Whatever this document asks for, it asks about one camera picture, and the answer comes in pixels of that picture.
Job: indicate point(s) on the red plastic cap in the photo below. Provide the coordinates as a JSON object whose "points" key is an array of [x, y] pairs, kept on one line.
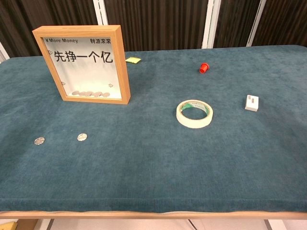
{"points": [[203, 68]]}

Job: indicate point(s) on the blue velvet table cloth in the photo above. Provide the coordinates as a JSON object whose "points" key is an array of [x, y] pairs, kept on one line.
{"points": [[144, 155]]}

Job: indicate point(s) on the white partition post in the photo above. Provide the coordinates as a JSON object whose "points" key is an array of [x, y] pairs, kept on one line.
{"points": [[255, 24], [211, 24], [100, 12], [3, 52]]}

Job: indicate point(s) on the yellow paper packet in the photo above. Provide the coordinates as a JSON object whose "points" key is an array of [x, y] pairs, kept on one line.
{"points": [[133, 60]]}

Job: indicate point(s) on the white power adapter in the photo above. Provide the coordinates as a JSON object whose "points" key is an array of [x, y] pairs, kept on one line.
{"points": [[251, 105]]}

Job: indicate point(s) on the flat cardboard sheet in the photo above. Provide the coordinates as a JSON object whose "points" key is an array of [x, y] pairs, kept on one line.
{"points": [[26, 224]]}

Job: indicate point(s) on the beige masking tape roll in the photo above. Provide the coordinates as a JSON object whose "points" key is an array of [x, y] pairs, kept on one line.
{"points": [[182, 119]]}

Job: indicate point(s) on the wooden frame coin bank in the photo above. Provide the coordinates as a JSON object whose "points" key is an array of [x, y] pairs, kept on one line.
{"points": [[120, 60]]}

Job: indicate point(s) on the yellow foam block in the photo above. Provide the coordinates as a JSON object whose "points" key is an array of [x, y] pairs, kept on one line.
{"points": [[7, 226]]}

